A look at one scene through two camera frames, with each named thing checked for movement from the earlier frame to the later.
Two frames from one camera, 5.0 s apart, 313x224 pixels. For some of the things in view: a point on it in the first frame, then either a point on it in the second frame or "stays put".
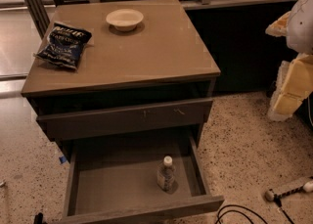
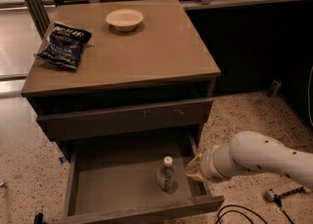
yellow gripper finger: x=294 y=81 → x=215 y=163
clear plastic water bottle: x=166 y=174 stays put
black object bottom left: x=38 y=218 stays put
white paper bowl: x=124 y=20 stays put
